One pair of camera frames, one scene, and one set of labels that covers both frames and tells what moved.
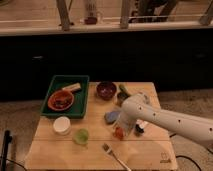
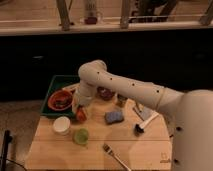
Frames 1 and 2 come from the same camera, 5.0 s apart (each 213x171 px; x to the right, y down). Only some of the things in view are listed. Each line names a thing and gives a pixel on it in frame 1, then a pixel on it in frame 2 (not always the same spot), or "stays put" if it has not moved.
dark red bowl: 106,91 stays put
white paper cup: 62,125 stays put
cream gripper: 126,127 -> 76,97
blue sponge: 111,116 stays put
